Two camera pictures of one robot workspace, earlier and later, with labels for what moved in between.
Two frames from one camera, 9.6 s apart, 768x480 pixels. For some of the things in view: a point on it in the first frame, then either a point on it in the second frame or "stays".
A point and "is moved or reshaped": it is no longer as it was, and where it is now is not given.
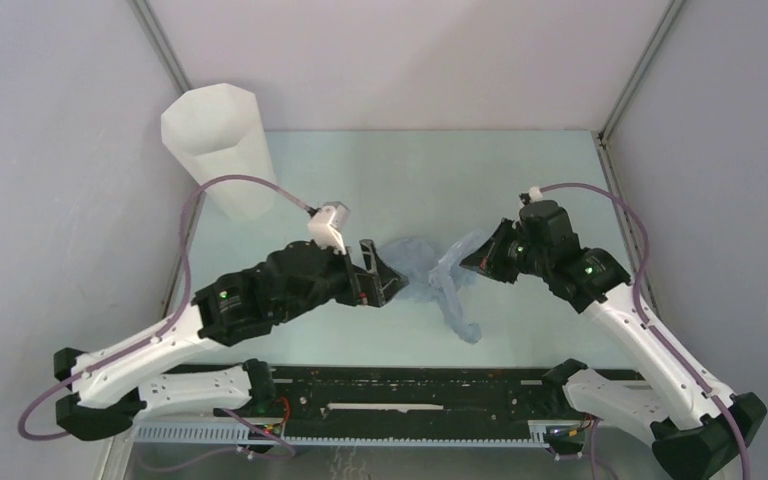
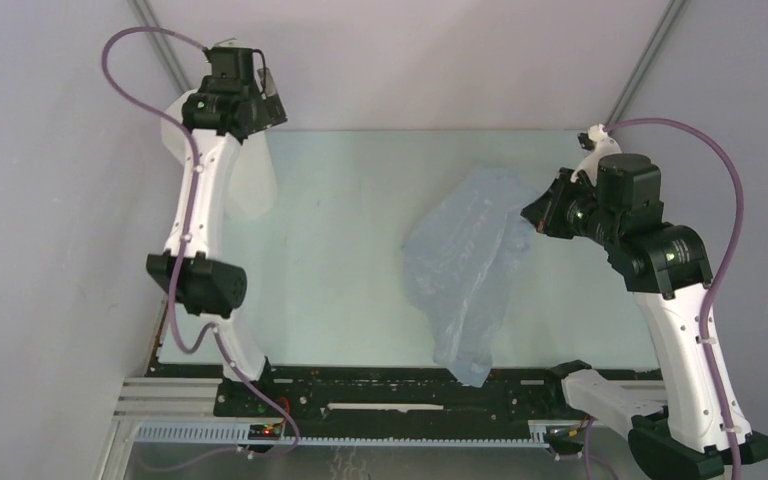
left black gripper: x=372 y=291 to x=271 y=113
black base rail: x=407 y=402 stays
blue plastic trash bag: x=440 y=278 is moved or reshaped
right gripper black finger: x=485 y=258 to x=547 y=214
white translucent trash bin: x=217 y=131 stays
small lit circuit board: x=274 y=428 stays
